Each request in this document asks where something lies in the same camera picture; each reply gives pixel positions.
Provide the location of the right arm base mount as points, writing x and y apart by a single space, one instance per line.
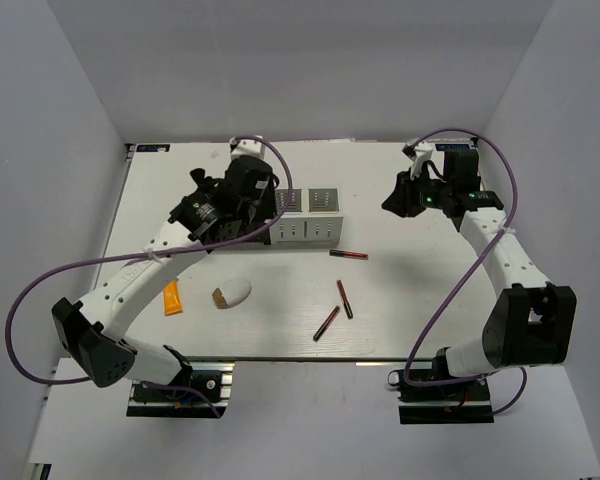
465 403

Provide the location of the orange cream tube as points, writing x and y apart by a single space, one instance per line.
171 299

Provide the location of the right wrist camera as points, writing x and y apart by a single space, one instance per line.
419 154

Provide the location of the dark red lip gloss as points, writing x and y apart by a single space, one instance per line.
344 298

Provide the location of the red lip gloss tube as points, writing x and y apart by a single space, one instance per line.
348 254

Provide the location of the white organizer box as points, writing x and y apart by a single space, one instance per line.
313 217

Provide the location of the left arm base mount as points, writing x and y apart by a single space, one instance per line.
213 380

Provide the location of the blue label sticker left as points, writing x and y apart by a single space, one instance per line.
152 148

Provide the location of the black organizer box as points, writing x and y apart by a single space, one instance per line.
226 230

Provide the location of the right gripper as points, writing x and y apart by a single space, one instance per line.
401 200

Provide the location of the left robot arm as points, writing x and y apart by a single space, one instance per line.
93 330

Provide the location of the black brush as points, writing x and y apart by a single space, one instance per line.
202 181

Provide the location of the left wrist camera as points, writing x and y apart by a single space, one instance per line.
251 147

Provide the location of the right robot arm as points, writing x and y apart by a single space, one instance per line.
531 322

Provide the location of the red lip gloss black cap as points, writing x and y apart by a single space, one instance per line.
326 324

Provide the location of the blue label sticker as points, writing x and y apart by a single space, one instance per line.
152 148
452 146

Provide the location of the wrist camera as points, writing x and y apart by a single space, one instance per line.
251 147
419 154

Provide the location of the white makeup sponge case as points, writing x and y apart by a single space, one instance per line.
231 293

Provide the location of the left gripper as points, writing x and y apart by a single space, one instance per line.
269 192

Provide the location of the blue label sticker right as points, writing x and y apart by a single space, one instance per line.
452 146

